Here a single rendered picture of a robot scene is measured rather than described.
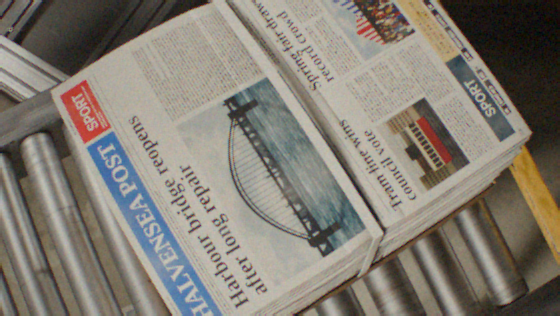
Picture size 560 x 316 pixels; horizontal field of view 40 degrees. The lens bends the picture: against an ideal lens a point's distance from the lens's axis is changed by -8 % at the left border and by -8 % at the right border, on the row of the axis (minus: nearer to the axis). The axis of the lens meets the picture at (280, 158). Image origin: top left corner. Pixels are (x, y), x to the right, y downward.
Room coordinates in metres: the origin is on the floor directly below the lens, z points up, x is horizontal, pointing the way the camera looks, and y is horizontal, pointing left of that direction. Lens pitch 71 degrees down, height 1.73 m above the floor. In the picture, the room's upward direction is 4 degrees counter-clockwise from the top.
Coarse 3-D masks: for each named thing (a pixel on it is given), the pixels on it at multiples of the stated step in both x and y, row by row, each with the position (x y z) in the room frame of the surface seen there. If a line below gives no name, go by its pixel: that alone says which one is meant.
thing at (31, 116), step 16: (32, 96) 0.42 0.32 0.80; (48, 96) 0.42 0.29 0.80; (0, 112) 0.41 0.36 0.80; (16, 112) 0.40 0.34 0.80; (32, 112) 0.40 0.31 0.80; (48, 112) 0.40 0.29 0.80; (0, 128) 0.38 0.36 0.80; (16, 128) 0.38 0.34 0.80; (32, 128) 0.38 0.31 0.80; (48, 128) 0.38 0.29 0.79; (0, 144) 0.36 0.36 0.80; (16, 144) 0.36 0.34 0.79; (64, 144) 0.38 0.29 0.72; (16, 160) 0.36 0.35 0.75
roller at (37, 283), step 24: (0, 168) 0.33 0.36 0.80; (0, 192) 0.30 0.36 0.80; (0, 216) 0.26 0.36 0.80; (24, 216) 0.26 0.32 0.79; (24, 240) 0.23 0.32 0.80; (24, 264) 0.20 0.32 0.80; (48, 264) 0.21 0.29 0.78; (24, 288) 0.17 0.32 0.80; (48, 288) 0.17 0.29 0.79; (48, 312) 0.14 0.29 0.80
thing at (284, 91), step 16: (224, 16) 0.38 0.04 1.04; (240, 32) 0.36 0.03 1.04; (256, 48) 0.34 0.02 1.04; (272, 80) 0.31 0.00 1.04; (288, 96) 0.29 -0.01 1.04; (304, 112) 0.27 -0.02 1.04; (304, 128) 0.26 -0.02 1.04; (320, 144) 0.24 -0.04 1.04; (336, 160) 0.23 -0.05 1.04; (336, 176) 0.22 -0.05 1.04; (352, 192) 0.20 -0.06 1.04; (368, 224) 0.17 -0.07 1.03
